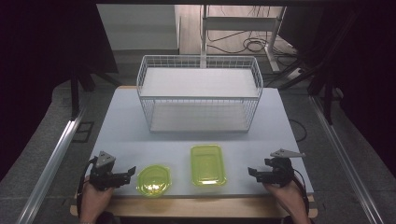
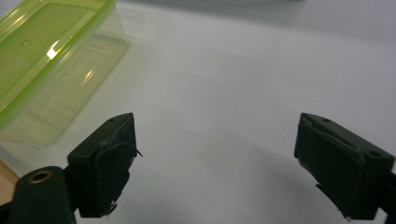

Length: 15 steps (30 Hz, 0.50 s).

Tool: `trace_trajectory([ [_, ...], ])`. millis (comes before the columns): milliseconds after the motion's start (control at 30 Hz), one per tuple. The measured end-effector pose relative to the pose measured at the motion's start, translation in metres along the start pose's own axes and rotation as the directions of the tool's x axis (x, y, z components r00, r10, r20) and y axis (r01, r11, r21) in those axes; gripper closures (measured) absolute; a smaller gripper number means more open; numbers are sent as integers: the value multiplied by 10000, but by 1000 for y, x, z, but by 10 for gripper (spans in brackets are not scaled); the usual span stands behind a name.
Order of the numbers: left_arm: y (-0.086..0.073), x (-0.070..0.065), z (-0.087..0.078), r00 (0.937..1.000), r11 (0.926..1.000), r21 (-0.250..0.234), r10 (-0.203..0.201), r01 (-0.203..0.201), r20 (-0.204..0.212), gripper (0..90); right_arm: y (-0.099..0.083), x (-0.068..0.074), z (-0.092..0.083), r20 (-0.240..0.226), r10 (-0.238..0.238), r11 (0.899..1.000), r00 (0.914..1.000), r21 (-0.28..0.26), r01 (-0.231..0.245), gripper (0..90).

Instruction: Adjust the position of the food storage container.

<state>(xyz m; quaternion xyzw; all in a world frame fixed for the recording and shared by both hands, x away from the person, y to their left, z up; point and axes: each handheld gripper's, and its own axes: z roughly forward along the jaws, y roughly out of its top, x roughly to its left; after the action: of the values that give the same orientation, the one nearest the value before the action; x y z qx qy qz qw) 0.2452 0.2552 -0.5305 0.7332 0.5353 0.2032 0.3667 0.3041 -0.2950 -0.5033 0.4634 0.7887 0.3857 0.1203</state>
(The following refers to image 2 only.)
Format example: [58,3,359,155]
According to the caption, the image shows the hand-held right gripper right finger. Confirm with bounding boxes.
[293,112,396,221]

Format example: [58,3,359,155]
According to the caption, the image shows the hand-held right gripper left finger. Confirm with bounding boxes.
[64,112,144,218]

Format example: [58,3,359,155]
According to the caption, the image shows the rectangular clear container green lid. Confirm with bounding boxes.
[0,0,130,150]

